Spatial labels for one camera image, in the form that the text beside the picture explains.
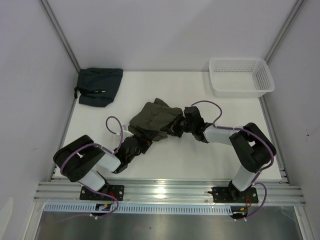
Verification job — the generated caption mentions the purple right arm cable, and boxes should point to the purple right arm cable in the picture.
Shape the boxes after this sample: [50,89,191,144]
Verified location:
[191,100,275,222]

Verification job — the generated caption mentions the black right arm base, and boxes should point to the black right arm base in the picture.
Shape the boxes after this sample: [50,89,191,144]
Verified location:
[207,181,259,204]

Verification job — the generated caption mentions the right aluminium frame post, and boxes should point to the right aluminium frame post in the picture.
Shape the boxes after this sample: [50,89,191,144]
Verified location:
[264,0,308,65]

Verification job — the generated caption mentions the white slotted cable duct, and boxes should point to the white slotted cable duct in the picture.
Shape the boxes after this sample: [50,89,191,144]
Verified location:
[43,202,233,216]

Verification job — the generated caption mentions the left aluminium frame post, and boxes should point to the left aluminium frame post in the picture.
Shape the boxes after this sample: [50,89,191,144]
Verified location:
[38,0,81,73]

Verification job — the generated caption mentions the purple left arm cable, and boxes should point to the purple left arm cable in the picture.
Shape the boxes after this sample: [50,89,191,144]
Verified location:
[56,116,126,225]

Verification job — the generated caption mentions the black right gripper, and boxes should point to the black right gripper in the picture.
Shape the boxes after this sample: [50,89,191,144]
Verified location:
[160,113,195,139]

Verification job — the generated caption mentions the dark navy folded shorts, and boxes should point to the dark navy folded shorts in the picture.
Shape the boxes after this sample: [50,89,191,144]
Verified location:
[74,67,123,108]

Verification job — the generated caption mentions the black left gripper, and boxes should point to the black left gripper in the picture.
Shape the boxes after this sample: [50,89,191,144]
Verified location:
[126,126,158,163]

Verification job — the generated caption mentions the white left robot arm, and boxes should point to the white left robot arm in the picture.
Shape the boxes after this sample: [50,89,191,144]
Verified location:
[53,135,152,200]

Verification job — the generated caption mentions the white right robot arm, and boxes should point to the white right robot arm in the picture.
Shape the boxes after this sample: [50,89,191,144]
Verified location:
[162,106,277,202]

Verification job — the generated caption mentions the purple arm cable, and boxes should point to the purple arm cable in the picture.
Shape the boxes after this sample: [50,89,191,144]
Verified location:
[191,100,275,222]
[56,116,126,225]

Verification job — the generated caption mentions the aluminium frame post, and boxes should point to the aluminium frame post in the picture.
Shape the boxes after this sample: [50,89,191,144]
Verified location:
[264,0,308,65]
[38,0,81,73]

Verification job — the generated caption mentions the olive green shorts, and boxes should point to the olive green shorts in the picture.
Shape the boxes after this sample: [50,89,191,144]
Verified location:
[128,98,183,142]

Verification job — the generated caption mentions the white plastic basket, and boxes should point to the white plastic basket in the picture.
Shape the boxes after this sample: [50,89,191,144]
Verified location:
[208,57,275,98]

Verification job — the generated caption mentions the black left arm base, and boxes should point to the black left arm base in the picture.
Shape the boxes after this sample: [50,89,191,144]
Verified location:
[79,184,125,201]

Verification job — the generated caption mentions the aluminium mounting rail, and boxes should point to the aluminium mounting rail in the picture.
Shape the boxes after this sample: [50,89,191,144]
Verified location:
[33,178,306,207]

